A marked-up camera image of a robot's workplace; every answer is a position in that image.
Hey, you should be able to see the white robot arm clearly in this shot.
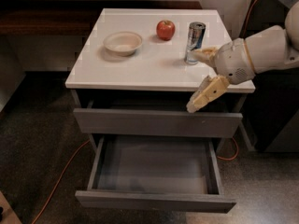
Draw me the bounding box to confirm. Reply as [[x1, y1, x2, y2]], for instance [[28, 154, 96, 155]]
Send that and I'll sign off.
[[187, 2, 299, 113]]

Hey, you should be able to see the red apple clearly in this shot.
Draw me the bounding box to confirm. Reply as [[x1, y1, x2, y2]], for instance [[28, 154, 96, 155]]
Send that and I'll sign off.
[[156, 20, 176, 41]]

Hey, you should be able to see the dark wooden bench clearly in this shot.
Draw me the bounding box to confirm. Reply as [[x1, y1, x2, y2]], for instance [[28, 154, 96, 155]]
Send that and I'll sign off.
[[0, 0, 202, 35]]

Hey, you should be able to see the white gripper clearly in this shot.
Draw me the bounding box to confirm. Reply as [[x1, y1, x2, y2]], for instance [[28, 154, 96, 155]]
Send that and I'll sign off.
[[186, 38, 255, 113]]

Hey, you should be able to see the beige paper bowl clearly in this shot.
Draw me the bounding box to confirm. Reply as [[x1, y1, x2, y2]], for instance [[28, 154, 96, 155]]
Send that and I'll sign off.
[[103, 32, 143, 56]]

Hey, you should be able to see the grey drawer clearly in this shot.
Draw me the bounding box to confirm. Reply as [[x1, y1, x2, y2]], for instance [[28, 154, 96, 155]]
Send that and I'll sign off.
[[74, 98, 242, 138], [76, 135, 235, 213]]

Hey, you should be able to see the orange cable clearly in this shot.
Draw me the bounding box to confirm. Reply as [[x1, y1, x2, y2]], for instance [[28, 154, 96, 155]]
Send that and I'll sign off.
[[30, 0, 299, 224]]

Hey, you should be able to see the silver redbull can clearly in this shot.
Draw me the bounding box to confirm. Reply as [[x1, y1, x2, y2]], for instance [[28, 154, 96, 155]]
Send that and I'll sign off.
[[184, 21, 206, 65]]

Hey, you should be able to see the white-topped grey drawer cabinet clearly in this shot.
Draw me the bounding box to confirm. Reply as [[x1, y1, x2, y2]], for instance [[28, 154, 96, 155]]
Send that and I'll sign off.
[[64, 7, 257, 161]]

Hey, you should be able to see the grey top drawer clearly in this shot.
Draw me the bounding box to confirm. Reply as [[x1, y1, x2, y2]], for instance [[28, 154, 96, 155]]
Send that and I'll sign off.
[[74, 98, 242, 138]]

